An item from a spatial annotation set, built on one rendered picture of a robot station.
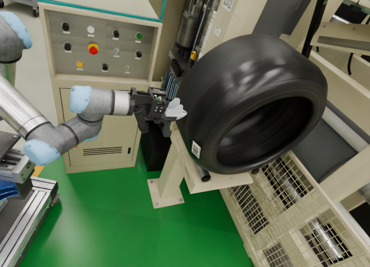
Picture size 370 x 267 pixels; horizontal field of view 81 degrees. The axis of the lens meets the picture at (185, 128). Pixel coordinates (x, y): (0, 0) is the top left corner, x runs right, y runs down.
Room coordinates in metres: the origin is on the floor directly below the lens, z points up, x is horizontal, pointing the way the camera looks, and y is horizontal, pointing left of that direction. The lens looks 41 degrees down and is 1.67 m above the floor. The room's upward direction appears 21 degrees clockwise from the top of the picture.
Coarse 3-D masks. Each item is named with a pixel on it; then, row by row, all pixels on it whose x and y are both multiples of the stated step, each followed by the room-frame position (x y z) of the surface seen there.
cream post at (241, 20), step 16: (240, 0) 0.95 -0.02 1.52; (256, 0) 0.99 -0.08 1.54; (224, 16) 0.99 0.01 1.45; (240, 16) 0.96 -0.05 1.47; (256, 16) 1.00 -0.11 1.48; (224, 32) 0.95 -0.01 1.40; (240, 32) 0.98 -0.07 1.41; (208, 48) 1.02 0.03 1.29; (176, 160) 0.95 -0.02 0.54; (160, 176) 1.04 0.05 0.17; (176, 176) 0.98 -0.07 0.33; (160, 192) 0.97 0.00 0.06
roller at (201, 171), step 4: (196, 164) 0.66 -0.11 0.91; (200, 168) 0.64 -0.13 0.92; (200, 172) 0.62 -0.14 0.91; (204, 172) 0.62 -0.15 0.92; (208, 172) 0.63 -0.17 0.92; (200, 176) 0.61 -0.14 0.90; (204, 176) 0.60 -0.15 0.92; (208, 176) 0.61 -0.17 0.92; (204, 180) 0.60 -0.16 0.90; (208, 180) 0.61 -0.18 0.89
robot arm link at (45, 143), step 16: (0, 80) 0.39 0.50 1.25; (0, 96) 0.35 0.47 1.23; (16, 96) 0.38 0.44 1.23; (0, 112) 0.33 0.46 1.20; (16, 112) 0.34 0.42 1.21; (32, 112) 0.36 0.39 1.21; (16, 128) 0.32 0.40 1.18; (32, 128) 0.33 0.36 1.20; (48, 128) 0.35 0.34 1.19; (64, 128) 0.37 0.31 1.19; (32, 144) 0.29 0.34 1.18; (48, 144) 0.31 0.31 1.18; (64, 144) 0.34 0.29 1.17; (32, 160) 0.28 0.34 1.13; (48, 160) 0.29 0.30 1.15
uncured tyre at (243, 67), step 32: (224, 64) 0.68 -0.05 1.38; (256, 64) 0.65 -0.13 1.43; (288, 64) 0.67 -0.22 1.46; (192, 96) 0.63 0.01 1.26; (224, 96) 0.57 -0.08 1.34; (256, 96) 0.58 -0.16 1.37; (288, 96) 0.64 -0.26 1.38; (320, 96) 0.73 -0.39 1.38; (192, 128) 0.56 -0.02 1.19; (224, 128) 0.55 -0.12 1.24; (256, 128) 0.96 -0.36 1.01; (288, 128) 0.89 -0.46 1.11; (224, 160) 0.74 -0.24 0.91; (256, 160) 0.73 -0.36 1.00
